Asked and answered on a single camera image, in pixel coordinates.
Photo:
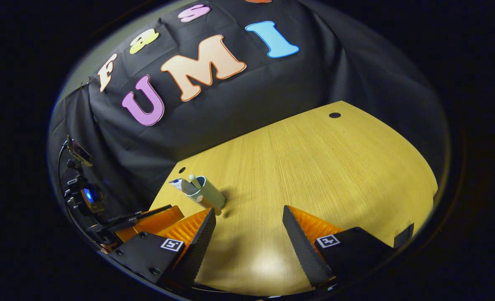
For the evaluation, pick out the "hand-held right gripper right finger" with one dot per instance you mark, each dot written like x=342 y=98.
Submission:
x=302 y=251

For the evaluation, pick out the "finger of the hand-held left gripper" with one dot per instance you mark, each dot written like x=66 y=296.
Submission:
x=159 y=219

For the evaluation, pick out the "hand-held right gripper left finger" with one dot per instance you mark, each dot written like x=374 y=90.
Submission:
x=199 y=251

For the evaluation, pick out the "white toothpaste tube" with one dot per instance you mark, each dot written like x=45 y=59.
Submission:
x=178 y=184

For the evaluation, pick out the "wooden desktop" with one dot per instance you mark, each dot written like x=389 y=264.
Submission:
x=314 y=175

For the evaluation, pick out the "black backdrop cloth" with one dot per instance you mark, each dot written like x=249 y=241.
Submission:
x=239 y=113

